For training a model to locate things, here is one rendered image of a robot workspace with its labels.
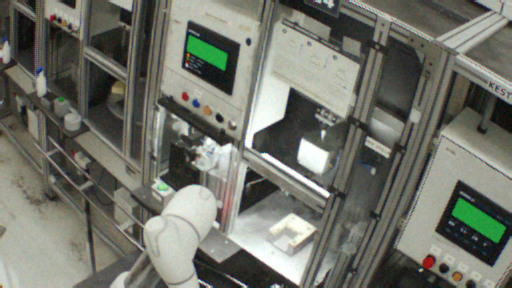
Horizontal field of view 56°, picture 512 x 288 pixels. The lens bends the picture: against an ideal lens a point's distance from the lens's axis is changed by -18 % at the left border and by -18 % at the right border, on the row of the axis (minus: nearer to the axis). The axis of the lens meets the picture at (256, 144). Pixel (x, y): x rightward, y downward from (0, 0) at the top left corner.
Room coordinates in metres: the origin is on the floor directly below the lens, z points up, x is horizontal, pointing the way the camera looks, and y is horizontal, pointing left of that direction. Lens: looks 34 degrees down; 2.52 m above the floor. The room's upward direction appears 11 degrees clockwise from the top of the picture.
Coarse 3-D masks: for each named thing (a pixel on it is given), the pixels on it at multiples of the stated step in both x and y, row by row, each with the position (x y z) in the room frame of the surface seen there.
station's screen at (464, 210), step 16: (464, 192) 1.20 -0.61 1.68; (464, 208) 1.19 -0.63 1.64; (480, 208) 1.16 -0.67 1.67; (448, 224) 1.20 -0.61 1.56; (464, 224) 1.17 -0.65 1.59; (480, 224) 1.14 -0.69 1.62; (496, 224) 1.12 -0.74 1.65; (464, 240) 1.16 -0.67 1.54; (480, 240) 1.13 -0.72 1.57; (496, 240) 1.10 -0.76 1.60
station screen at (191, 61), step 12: (192, 36) 1.81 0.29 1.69; (204, 36) 1.78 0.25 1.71; (216, 48) 1.75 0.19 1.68; (228, 48) 1.72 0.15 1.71; (192, 60) 1.80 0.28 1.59; (204, 60) 1.77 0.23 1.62; (228, 60) 1.71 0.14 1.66; (204, 72) 1.77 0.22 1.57; (216, 72) 1.74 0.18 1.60; (216, 84) 1.73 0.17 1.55
